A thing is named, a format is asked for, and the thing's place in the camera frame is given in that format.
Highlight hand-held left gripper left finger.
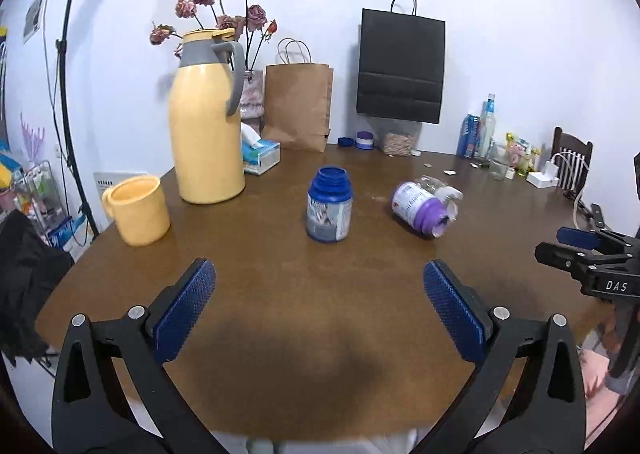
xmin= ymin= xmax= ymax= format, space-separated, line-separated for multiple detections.
xmin=51 ymin=258 xmax=226 ymax=454

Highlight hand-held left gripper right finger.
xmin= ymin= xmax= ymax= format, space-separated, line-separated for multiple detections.
xmin=423 ymin=259 xmax=587 ymax=454

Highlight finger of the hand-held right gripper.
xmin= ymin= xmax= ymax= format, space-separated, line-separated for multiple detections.
xmin=556 ymin=227 xmax=640 ymax=256
xmin=534 ymin=241 xmax=640 ymax=285

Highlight clear bottle with purple label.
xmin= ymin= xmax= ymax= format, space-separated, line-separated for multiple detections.
xmin=391 ymin=175 xmax=465 ymax=240

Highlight yellow cup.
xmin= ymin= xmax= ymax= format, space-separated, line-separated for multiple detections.
xmin=102 ymin=175 xmax=171 ymax=247

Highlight white charger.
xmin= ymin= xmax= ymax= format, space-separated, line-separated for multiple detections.
xmin=526 ymin=161 xmax=561 ymax=189

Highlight dark wooden chair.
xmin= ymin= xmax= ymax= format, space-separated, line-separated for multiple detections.
xmin=550 ymin=126 xmax=594 ymax=193

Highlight colourful snack packets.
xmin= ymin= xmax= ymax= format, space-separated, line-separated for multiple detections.
xmin=505 ymin=132 xmax=542 ymax=178

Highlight pink garment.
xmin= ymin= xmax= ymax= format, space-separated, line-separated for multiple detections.
xmin=577 ymin=329 xmax=632 ymax=441

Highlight drinking glass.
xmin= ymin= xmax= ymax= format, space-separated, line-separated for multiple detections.
xmin=488 ymin=141 xmax=511 ymax=180

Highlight clear bottle with blue cap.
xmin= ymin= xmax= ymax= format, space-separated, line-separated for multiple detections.
xmin=475 ymin=93 xmax=497 ymax=161

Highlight blue plastic bottle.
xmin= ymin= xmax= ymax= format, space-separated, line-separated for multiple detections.
xmin=306 ymin=166 xmax=355 ymax=244

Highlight black cloth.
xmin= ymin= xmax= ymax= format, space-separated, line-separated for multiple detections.
xmin=0 ymin=209 xmax=76 ymax=369

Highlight tissue box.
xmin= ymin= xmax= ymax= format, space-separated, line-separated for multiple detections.
xmin=241 ymin=123 xmax=281 ymax=177

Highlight clear jar of grains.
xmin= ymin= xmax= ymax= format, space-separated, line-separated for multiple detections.
xmin=382 ymin=131 xmax=422 ymax=157

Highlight yellow thermos jug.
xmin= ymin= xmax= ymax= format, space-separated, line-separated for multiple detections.
xmin=169 ymin=28 xmax=247 ymax=205

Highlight white garment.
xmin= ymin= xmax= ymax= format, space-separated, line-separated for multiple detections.
xmin=210 ymin=428 xmax=417 ymax=454

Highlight patterned flower vase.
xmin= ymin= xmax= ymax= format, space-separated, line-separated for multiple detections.
xmin=239 ymin=69 xmax=265 ymax=135

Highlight brown paper bag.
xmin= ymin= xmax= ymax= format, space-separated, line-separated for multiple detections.
xmin=262 ymin=38 xmax=334 ymax=153

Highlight black paper bag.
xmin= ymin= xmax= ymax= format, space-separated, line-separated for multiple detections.
xmin=356 ymin=0 xmax=446 ymax=125

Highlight black light stand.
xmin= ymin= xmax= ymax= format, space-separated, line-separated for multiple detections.
xmin=42 ymin=0 xmax=102 ymax=241

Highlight black cable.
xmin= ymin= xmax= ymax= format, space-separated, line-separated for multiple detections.
xmin=564 ymin=190 xmax=609 ymax=231

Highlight white cable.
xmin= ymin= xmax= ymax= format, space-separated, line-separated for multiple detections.
xmin=550 ymin=150 xmax=587 ymax=231

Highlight wire storage rack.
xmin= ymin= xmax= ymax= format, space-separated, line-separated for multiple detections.
xmin=9 ymin=159 xmax=93 ymax=257

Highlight purple wall decal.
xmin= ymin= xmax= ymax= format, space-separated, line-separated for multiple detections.
xmin=20 ymin=111 xmax=47 ymax=161

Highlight wall poster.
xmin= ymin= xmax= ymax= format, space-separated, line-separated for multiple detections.
xmin=22 ymin=0 xmax=47 ymax=45

